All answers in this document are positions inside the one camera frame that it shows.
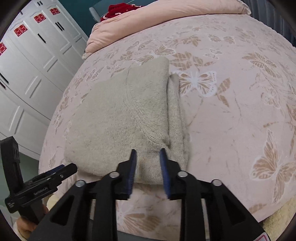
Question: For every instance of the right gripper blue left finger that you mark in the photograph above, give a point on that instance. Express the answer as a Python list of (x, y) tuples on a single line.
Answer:
[(126, 172)]

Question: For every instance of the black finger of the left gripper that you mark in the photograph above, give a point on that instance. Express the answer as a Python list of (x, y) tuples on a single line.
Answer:
[(58, 177)]

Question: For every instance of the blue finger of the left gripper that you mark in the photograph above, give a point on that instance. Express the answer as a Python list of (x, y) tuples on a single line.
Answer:
[(52, 171)]

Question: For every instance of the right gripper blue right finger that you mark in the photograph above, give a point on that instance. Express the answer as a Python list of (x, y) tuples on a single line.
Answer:
[(170, 170)]

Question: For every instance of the beige sweater with black hearts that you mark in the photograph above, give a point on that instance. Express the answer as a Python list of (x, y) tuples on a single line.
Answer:
[(138, 109)]

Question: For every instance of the person's left hand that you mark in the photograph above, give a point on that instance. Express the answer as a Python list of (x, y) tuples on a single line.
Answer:
[(23, 228)]

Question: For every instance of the pink floral bedspread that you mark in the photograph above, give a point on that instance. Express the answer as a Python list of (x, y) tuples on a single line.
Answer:
[(238, 92)]

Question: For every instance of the white wardrobe with red stickers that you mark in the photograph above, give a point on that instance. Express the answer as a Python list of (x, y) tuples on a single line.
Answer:
[(41, 51)]

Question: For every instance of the cream fleece sleeve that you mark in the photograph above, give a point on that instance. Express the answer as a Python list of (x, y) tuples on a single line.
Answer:
[(276, 224)]

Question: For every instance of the pink folded duvet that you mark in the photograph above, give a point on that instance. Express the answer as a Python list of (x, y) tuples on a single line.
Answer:
[(118, 27)]

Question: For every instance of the red garment on bed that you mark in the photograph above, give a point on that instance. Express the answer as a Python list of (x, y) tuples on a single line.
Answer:
[(118, 9)]

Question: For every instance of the blue-grey curtain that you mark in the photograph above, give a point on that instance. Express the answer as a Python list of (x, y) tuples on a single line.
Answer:
[(265, 12)]

